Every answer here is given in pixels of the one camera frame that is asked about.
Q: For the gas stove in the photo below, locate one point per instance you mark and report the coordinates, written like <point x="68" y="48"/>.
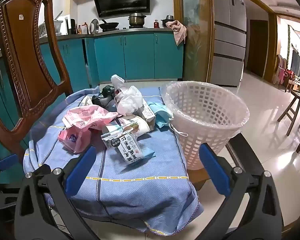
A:
<point x="125" y="28"/>

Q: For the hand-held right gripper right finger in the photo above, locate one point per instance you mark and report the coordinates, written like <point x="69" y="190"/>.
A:
<point x="215" y="172"/>

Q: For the white dish rack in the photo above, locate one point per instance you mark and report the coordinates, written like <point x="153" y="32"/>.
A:
<point x="57" y="26"/>

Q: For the silver refrigerator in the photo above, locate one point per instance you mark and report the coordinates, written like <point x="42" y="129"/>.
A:
<point x="227" y="42"/>

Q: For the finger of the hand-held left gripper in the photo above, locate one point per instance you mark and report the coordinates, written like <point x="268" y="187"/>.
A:
<point x="7" y="162"/>

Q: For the white kitchen appliance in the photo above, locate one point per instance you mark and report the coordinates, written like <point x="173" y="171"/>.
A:
<point x="66" y="26"/>

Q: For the wood framed glass partition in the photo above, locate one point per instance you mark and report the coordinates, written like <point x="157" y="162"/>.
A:
<point x="195" y="30"/>

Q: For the black kitchen appliance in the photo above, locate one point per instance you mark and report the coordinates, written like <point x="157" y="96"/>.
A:
<point x="72" y="26"/>

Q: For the pink cloth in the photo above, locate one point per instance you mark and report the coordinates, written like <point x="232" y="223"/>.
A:
<point x="178" y="31"/>

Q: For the teal lower kitchen cabinets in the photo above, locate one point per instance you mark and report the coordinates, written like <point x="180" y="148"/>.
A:
<point x="140" y="55"/>

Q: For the black lidded pot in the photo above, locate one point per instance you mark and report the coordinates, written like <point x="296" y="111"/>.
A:
<point x="168" y="20"/>

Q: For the steel cooking pot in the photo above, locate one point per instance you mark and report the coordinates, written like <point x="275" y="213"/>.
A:
<point x="136" y="20"/>

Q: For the pink snack packet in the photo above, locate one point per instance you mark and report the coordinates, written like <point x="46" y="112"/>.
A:
<point x="73" y="140"/>

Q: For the white blue ointment box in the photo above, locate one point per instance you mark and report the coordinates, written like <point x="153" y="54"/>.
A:
<point x="148" y="115"/>

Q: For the glass pan lid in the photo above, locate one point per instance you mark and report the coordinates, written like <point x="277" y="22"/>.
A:
<point x="93" y="26"/>

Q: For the white plastic bag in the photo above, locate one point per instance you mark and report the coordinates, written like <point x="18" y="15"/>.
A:
<point x="130" y="100"/>

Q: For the blue face mask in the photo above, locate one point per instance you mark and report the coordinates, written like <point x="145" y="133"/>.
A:
<point x="160" y="113"/>

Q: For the clear bottle red cap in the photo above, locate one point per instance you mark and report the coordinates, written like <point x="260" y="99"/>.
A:
<point x="84" y="28"/>

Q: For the white food packet black print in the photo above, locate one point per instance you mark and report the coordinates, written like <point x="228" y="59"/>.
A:
<point x="125" y="152"/>

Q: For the dark wooden door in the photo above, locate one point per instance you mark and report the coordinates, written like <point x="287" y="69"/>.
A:
<point x="257" y="50"/>

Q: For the black plastic bag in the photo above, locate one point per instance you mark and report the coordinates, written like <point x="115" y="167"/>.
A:
<point x="106" y="91"/>

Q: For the green garland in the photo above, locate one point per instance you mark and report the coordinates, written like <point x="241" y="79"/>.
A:
<point x="288" y="42"/>

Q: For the white plastic lattice basket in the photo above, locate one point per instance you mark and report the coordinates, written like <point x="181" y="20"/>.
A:
<point x="205" y="120"/>

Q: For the blue checked towel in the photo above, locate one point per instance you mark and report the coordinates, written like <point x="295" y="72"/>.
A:
<point x="140" y="192"/>

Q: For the pink printed plastic bag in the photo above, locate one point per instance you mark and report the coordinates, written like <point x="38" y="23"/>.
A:
<point x="90" y="116"/>

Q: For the dark sauce bottle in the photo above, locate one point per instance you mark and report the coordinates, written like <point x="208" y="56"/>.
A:
<point x="79" y="29"/>

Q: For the wooden stool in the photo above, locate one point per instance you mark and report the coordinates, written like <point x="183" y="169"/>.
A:
<point x="298" y="100"/>

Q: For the black wok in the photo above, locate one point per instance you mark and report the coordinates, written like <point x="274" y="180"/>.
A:
<point x="110" y="25"/>

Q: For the row of dining chairs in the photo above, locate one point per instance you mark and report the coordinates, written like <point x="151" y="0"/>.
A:
<point x="286" y="75"/>

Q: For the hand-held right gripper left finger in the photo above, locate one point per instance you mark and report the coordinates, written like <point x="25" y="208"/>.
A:
<point x="80" y="165"/>

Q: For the striped white paper cup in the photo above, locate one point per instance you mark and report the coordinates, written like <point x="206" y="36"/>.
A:
<point x="137" y="126"/>

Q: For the carved wooden chair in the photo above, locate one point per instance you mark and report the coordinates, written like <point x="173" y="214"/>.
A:
<point x="22" y="55"/>

